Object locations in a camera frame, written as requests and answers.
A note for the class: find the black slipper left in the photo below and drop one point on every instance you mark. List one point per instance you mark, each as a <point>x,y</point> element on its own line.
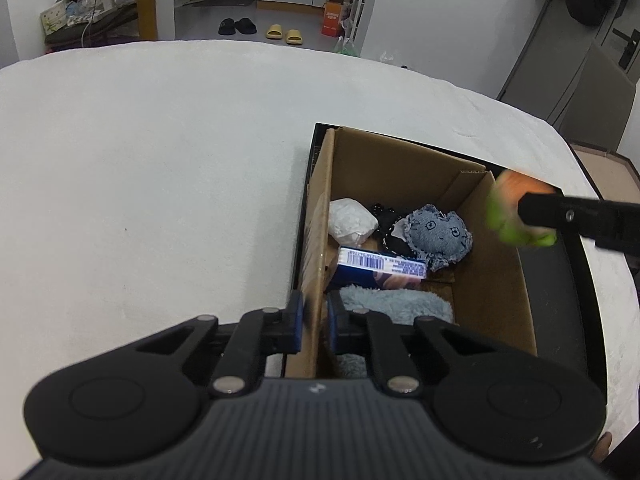
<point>227,27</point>

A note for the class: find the pile of clutter under table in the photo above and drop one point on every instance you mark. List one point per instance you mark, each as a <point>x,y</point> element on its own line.
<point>70,24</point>

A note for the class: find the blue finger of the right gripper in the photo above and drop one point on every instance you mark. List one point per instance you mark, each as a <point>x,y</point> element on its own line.
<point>611,225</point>

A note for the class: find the black white stitched plush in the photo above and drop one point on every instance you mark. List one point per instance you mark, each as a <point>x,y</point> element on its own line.
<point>389,243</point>

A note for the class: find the yellow slipper right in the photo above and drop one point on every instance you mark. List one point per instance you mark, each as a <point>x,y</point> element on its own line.
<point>294,37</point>

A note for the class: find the grey pink plush toy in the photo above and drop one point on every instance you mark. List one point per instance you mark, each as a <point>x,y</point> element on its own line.
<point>395,304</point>

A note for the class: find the black slipper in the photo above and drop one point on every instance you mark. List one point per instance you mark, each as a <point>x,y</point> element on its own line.
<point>227,27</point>
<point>245,27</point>

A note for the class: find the green plastic bag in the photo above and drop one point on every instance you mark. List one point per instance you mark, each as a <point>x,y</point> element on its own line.
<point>345,46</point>

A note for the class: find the brown cardboard box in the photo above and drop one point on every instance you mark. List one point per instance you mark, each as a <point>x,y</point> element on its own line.
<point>486,289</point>

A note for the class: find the person left hand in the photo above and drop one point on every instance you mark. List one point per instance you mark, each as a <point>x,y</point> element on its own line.
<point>602,448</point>

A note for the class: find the black slipper right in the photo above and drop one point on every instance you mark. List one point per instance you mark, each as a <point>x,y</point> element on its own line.
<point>245,27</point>

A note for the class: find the blue denim plush toy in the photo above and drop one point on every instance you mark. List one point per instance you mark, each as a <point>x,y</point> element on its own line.
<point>439,239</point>

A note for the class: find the yellow slipper left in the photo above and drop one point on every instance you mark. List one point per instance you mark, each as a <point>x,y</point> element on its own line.
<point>274,32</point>

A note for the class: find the yellow slipper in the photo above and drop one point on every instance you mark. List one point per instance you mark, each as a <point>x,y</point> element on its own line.
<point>274,32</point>
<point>294,37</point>

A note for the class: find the white table cloth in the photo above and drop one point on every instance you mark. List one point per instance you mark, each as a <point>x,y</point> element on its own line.
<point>151,193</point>

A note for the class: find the black shallow tray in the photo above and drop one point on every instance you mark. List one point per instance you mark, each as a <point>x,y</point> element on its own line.
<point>541,300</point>

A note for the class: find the white soft pouch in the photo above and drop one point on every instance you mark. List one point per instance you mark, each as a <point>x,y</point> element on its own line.
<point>350,223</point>

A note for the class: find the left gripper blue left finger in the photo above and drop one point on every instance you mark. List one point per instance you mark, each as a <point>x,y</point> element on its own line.
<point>260,334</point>

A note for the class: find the orange cardboard box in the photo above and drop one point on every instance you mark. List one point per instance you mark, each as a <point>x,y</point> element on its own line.
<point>333,14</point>

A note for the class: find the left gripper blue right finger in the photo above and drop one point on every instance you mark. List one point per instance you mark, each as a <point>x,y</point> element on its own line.
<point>390,351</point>

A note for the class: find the large open cardboard box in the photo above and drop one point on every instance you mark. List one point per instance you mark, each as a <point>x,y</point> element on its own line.
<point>612,174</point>

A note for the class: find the blue printed box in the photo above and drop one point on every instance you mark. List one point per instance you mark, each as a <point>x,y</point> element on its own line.
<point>372,270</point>

